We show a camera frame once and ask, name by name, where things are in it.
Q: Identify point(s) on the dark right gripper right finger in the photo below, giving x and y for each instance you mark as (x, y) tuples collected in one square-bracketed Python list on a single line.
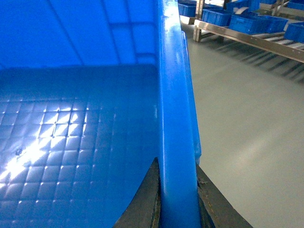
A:
[(215, 209)]

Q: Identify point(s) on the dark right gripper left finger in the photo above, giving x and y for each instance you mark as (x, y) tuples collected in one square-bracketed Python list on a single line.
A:
[(145, 208)]

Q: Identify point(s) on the large blue plastic crate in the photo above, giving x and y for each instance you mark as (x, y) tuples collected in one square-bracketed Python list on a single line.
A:
[(91, 92)]

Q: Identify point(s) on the steel roller shelf rack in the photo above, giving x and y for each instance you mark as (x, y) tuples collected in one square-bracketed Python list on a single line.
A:
[(274, 43)]

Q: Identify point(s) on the blue crate on rack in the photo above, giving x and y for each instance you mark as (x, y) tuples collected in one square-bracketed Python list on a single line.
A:
[(253, 24), (295, 32), (217, 17)]

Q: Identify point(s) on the blue crate far left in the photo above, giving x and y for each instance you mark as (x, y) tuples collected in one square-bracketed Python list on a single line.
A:
[(187, 9)]

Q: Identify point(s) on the blue crate at edge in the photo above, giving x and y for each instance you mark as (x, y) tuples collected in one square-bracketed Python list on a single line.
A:
[(252, 5)]

